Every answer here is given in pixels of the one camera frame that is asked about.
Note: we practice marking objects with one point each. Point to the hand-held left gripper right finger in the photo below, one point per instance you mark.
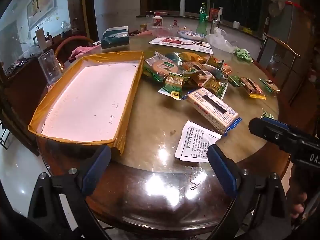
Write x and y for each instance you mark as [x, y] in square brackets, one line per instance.
[221, 171]

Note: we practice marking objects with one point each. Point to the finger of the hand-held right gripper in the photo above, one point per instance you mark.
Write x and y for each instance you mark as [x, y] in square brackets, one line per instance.
[267, 127]

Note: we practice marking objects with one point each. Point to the clear plastic container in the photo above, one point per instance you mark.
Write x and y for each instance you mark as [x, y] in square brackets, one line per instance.
[163, 31]

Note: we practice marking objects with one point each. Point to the pink cloth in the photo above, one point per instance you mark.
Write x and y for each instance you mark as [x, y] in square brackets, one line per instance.
[80, 51]

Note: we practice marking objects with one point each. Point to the large cracker pack blue ends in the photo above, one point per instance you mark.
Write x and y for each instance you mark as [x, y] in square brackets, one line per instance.
[212, 107]

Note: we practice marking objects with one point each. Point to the round cracker packet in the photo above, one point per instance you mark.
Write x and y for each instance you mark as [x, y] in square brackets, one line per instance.
[162, 66]

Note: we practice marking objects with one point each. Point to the dark wooden sideboard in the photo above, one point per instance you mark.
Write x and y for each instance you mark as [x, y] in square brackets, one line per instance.
[25, 87]

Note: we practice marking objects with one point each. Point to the blue patterned plate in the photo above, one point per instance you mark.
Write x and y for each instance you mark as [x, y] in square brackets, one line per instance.
[190, 34]

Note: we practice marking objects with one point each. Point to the wooden chair with horned back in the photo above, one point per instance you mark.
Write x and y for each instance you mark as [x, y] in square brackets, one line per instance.
[282, 42]

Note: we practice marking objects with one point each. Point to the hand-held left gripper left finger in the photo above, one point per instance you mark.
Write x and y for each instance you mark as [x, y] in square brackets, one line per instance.
[98, 171]

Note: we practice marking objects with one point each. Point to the person's right hand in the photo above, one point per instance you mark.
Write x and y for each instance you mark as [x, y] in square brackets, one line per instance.
[297, 205]

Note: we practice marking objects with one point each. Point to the metal tin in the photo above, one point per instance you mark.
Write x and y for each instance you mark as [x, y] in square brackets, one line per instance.
[214, 26]

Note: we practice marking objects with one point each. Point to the framed wall painting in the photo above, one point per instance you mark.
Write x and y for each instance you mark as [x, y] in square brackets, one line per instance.
[41, 3]

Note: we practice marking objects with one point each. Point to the wooden chair with curved back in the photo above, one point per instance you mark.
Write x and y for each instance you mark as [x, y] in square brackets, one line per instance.
[72, 38]

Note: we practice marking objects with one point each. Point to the white spray bottle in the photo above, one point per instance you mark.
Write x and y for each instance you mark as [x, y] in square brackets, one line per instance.
[220, 14]

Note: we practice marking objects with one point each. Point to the clear glass cup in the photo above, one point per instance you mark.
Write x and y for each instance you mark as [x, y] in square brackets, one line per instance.
[50, 66]

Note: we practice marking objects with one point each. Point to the white cup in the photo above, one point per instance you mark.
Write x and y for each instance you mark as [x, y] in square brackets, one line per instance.
[236, 24]

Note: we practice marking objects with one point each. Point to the white plastic bag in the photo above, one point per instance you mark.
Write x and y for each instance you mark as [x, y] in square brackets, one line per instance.
[220, 41]

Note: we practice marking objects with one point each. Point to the white jar with red label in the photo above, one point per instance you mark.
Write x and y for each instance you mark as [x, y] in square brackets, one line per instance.
[157, 22]

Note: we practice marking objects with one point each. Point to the white cylindrical flask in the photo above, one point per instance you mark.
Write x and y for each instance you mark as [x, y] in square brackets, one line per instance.
[183, 6]

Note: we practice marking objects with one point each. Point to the printed flyer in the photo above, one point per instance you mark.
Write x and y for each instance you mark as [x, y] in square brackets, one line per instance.
[180, 43]

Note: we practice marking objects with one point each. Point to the clear water bottle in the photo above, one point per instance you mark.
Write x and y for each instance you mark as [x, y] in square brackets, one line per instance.
[273, 63]

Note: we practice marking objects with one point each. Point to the small green candy wrapper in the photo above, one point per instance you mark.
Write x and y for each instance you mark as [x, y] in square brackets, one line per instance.
[268, 116]

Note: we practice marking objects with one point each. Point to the green tissue box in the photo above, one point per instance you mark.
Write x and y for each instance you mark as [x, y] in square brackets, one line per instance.
[115, 37]

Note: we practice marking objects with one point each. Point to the white printed paper sachet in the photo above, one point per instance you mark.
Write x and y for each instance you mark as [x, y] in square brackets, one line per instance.
[197, 142]

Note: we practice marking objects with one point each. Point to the cardboard tray with yellow tape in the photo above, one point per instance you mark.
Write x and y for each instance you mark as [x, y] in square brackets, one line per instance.
[87, 100]

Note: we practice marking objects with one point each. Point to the yellow flat packet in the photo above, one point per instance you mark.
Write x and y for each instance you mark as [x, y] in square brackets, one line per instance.
[247, 30]

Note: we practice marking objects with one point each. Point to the white kettle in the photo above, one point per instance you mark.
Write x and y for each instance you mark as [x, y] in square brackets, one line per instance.
[40, 38]

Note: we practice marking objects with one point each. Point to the red box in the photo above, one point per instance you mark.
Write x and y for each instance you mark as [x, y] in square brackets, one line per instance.
[213, 13]

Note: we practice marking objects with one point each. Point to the pile of snack packets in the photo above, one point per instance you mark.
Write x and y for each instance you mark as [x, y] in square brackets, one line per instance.
[212, 76]

